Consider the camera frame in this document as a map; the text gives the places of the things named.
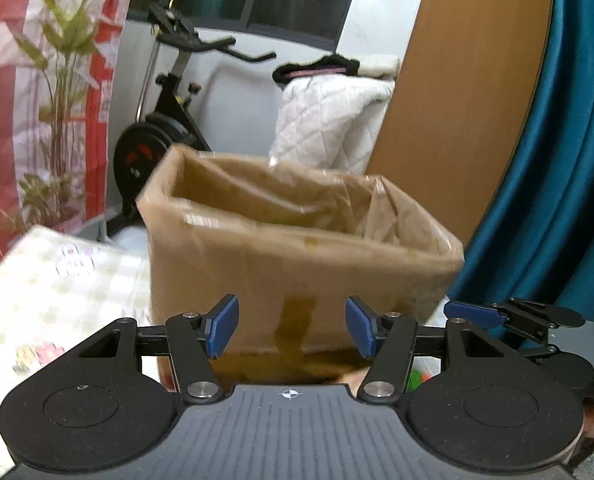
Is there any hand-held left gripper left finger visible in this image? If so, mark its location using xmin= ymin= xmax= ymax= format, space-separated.
xmin=77 ymin=294 xmax=241 ymax=405

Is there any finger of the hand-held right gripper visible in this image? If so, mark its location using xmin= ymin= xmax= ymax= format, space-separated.
xmin=521 ymin=344 xmax=594 ymax=394
xmin=444 ymin=297 xmax=586 ymax=347

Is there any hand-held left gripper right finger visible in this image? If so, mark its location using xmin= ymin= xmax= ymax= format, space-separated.
xmin=344 ymin=296 xmax=510 ymax=405

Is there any taped cardboard box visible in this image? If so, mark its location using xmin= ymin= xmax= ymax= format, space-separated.
xmin=136 ymin=142 xmax=465 ymax=386

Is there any teal curtain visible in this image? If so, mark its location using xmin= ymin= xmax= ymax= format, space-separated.
xmin=447 ymin=0 xmax=594 ymax=353

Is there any black exercise bike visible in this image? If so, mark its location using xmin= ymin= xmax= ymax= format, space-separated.
xmin=113 ymin=2 xmax=278 ymax=236

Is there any white quilted blanket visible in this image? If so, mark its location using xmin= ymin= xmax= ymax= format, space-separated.
xmin=268 ymin=77 xmax=395 ymax=177

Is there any wooden board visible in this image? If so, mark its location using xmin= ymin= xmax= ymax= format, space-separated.
xmin=367 ymin=0 xmax=558 ymax=250

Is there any white fluffy towel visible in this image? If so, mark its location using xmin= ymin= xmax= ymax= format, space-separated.
xmin=347 ymin=54 xmax=401 ymax=81

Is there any black garment with pink stripe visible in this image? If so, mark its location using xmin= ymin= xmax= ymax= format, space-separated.
xmin=272 ymin=55 xmax=361 ymax=86

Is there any red printed cloth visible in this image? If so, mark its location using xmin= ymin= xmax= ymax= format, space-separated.
xmin=0 ymin=0 xmax=144 ymax=273

